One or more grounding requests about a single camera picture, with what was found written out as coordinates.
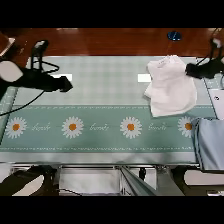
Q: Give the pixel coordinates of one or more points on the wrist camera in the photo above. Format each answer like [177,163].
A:
[216,43]
[39,45]

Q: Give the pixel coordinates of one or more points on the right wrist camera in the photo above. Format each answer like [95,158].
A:
[216,43]

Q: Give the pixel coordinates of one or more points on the silver frame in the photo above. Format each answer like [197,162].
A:
[136,181]

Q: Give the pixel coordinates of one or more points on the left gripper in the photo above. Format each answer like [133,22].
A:
[61,84]

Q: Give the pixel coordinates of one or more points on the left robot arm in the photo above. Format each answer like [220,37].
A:
[23,78]

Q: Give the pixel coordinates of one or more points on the light blue garment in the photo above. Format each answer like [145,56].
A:
[211,143]

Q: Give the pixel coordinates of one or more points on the white T-shirt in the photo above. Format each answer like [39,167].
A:
[171,86]

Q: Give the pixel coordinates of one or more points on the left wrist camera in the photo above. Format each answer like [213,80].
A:
[39,45]

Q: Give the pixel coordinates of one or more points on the blue round disc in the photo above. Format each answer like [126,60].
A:
[174,35]

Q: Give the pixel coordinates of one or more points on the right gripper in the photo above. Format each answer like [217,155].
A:
[193,70]

